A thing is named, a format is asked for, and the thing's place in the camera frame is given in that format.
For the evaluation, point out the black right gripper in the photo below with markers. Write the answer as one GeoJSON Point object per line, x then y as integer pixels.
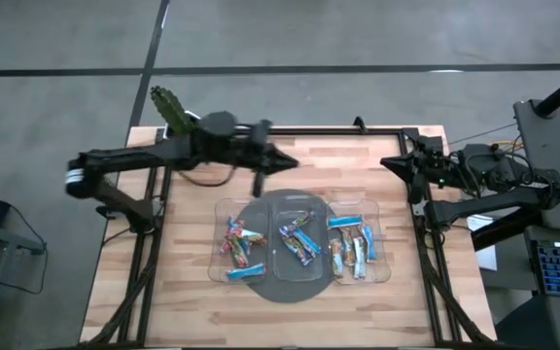
{"type": "Point", "coordinates": [428, 163]}

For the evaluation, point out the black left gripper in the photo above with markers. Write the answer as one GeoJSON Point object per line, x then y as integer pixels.
{"type": "Point", "coordinates": [255, 148]}

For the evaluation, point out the candy bars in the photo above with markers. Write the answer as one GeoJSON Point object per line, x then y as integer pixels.
{"type": "Point", "coordinates": [246, 270]}

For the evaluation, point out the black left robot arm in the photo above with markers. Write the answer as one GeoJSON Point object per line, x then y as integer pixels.
{"type": "Point", "coordinates": [129, 158]}

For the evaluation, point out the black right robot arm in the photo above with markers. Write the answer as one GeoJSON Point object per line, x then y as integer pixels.
{"type": "Point", "coordinates": [494, 204]}

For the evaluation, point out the clear plastic tray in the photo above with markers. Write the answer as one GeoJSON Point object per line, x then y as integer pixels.
{"type": "Point", "coordinates": [382, 272]}
{"type": "Point", "coordinates": [221, 206]}
{"type": "Point", "coordinates": [302, 272]}

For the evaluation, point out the black curved clamp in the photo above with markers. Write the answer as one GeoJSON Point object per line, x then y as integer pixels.
{"type": "Point", "coordinates": [359, 125]}

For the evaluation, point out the white paper sheet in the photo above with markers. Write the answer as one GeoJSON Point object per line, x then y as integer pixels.
{"type": "Point", "coordinates": [486, 257]}

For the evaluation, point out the black desk leg bar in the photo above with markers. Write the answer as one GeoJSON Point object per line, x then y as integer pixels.
{"type": "Point", "coordinates": [503, 233]}

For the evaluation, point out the green cactus plant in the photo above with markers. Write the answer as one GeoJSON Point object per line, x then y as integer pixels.
{"type": "Point", "coordinates": [173, 112]}

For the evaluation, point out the grey round mat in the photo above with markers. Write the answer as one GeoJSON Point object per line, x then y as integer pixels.
{"type": "Point", "coordinates": [287, 291]}

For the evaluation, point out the dark grey desk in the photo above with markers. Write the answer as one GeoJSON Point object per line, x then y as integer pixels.
{"type": "Point", "coordinates": [542, 146]}

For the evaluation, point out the black desk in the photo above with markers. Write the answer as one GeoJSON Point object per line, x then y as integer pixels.
{"type": "Point", "coordinates": [542, 321]}

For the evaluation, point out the silver metal bracket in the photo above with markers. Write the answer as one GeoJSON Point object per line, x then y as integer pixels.
{"type": "Point", "coordinates": [418, 209]}

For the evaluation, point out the black aluminium table frame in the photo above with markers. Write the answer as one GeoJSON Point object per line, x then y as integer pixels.
{"type": "Point", "coordinates": [333, 131]}

